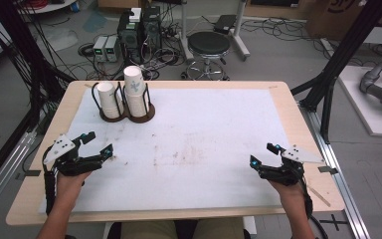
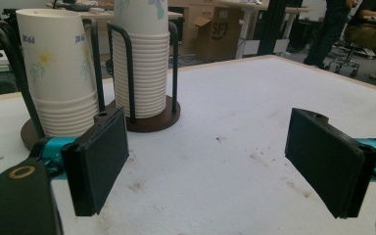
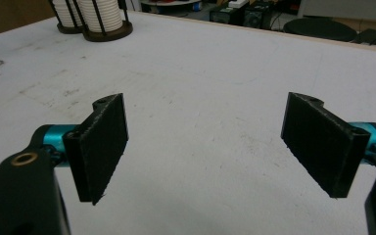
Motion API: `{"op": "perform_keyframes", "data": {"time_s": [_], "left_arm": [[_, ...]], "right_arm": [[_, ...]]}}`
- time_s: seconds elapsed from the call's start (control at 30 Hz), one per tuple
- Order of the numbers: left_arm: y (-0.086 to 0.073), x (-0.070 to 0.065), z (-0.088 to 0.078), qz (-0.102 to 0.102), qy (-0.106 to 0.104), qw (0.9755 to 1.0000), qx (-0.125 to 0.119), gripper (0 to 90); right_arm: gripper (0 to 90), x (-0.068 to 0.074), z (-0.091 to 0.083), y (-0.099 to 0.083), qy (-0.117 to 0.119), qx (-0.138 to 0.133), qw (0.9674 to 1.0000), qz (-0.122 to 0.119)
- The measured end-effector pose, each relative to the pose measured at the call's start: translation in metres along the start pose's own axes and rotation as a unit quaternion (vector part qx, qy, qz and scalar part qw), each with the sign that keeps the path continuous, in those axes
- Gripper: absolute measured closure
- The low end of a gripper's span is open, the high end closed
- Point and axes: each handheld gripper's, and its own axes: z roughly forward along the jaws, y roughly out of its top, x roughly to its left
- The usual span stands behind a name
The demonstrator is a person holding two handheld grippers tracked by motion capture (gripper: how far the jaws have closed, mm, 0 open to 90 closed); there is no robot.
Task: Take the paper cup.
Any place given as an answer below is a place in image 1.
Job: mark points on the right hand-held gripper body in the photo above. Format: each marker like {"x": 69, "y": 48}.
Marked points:
{"x": 288, "y": 172}

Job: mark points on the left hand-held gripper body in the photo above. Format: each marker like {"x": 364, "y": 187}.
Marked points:
{"x": 67, "y": 162}

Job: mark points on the person's right hand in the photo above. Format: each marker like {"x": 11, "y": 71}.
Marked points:
{"x": 288, "y": 194}

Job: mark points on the person's left hand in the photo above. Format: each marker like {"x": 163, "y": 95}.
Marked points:
{"x": 68, "y": 187}

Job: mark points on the thin wooden stick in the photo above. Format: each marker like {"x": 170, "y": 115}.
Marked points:
{"x": 319, "y": 195}

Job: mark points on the black tape piece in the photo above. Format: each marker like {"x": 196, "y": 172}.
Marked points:
{"x": 328, "y": 169}
{"x": 30, "y": 173}

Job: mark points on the short stack of paper cups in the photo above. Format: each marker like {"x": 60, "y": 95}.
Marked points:
{"x": 107, "y": 99}

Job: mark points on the white table mat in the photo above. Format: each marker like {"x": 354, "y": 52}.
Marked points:
{"x": 195, "y": 149}

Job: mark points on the black tape cross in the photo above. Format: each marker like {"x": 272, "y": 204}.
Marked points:
{"x": 333, "y": 221}

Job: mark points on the tall stack of paper cups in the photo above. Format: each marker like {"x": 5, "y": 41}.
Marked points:
{"x": 134, "y": 89}

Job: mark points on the person's right leg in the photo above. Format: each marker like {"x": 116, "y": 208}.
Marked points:
{"x": 220, "y": 229}

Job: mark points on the grey power supply unit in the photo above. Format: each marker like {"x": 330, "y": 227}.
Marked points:
{"x": 112, "y": 48}
{"x": 99, "y": 48}

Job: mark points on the white floor board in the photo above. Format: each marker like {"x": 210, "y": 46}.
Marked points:
{"x": 361, "y": 106}

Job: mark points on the black computer tower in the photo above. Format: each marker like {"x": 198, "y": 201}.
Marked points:
{"x": 128, "y": 36}
{"x": 152, "y": 30}

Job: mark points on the white metal stand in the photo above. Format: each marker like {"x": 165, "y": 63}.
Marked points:
{"x": 239, "y": 33}

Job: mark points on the black round stool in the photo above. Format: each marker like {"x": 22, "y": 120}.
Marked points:
{"x": 209, "y": 43}

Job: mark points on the small white box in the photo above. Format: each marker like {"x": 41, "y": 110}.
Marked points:
{"x": 135, "y": 15}

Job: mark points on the black flat device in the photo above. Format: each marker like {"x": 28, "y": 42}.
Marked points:
{"x": 225, "y": 23}

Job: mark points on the cardboard box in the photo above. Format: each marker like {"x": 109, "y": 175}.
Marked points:
{"x": 331, "y": 16}

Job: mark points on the aluminium rail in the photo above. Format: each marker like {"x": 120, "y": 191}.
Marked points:
{"x": 3, "y": 172}
{"x": 342, "y": 194}

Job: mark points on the black metal frame post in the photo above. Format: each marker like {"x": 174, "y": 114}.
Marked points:
{"x": 354, "y": 41}
{"x": 13, "y": 36}

